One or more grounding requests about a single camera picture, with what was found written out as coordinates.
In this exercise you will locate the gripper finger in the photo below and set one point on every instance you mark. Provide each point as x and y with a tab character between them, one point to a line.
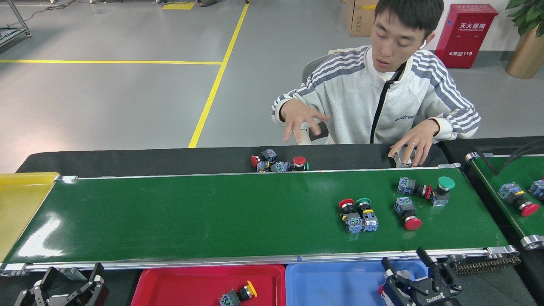
49	282
93	289

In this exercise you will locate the grey metal rack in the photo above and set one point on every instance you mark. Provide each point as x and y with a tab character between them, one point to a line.
21	25

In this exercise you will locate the red plastic tray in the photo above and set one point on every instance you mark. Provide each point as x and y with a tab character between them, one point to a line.
178	289

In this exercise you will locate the yellow push button switch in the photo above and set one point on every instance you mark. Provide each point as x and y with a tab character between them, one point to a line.
244	292

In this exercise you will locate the yellow plastic tray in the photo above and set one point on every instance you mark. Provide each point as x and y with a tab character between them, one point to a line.
21	204

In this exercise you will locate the green potted plant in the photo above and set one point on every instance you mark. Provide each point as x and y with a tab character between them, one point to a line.
529	15

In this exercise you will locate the green conveyor belt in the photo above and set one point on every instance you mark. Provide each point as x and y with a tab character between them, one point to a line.
533	227
212	212

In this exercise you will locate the blue plastic tray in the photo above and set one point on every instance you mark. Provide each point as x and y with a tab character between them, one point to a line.
331	289

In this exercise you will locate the person's left hand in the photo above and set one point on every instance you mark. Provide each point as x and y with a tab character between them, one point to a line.
418	136

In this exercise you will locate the golden plant pot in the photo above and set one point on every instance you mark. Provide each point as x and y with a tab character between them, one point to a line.
527	57

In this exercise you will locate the person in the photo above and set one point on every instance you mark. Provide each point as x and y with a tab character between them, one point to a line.
361	97

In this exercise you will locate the grey office chair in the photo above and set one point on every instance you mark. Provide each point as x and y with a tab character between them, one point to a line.
314	68

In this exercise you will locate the green mushroom push button switch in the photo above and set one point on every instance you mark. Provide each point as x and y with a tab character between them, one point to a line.
446	183
537	189

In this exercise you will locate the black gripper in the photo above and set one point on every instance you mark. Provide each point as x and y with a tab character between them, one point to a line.
437	299

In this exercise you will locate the person's right hand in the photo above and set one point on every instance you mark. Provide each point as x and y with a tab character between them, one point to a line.
299	114

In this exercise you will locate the brown cardboard box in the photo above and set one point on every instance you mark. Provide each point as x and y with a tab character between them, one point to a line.
361	19

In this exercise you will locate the blue block push button switch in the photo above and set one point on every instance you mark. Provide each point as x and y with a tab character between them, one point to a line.
280	166
262	166

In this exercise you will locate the red fire extinguisher cabinet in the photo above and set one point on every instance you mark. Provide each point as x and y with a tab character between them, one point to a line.
465	38

